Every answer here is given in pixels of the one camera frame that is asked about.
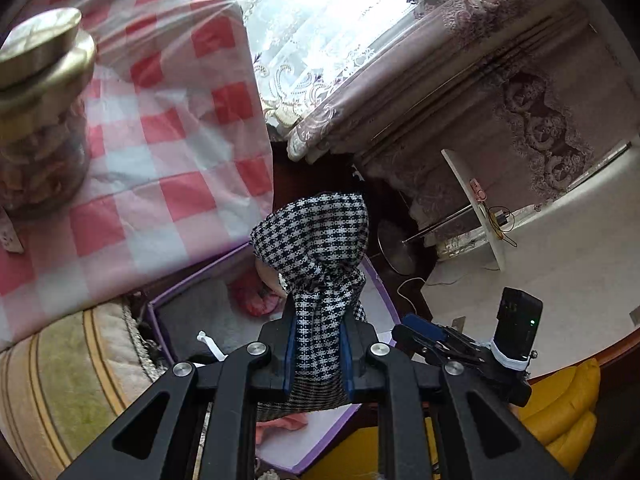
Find black white houndstooth cloth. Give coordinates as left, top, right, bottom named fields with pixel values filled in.
left=250, top=191, right=371, bottom=423

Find mauve curtain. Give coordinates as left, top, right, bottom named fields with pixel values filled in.
left=286, top=0, right=640, bottom=263

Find striped sofa cushion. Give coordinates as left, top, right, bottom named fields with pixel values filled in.
left=0, top=300, right=168, bottom=480

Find white board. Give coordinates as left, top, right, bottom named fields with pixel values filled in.
left=440, top=148, right=507, bottom=273

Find white power strip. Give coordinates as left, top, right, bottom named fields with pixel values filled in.
left=0, top=206, right=26, bottom=255

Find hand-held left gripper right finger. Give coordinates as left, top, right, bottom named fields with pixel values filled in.
left=340, top=305, right=572, bottom=480

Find white cable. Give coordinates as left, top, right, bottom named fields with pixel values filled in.
left=396, top=275, right=427, bottom=313

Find white lace curtain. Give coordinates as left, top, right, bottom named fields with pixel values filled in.
left=239, top=0, right=418, bottom=128

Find purple storage box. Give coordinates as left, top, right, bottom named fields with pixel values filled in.
left=144, top=241, right=405, bottom=477

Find white ribbon strap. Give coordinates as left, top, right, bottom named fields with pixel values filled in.
left=196, top=330, right=228, bottom=362

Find yellow cushion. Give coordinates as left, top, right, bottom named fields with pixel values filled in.
left=515, top=357, right=602, bottom=457

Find glass jar with gold lid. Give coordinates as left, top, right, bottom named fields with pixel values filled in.
left=0, top=6, right=99, bottom=220

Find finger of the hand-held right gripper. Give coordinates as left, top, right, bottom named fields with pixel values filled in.
left=391, top=313, right=496, bottom=368

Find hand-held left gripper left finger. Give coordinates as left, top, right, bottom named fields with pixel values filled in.
left=57, top=305, right=301, bottom=480

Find red white checkered tablecloth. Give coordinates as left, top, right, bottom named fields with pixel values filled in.
left=0, top=0, right=274, bottom=352

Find salmon pink cloth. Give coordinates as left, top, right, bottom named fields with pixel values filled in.
left=256, top=411, right=310, bottom=445

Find pink knit cloth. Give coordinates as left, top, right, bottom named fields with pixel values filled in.
left=228, top=266, right=285, bottom=318

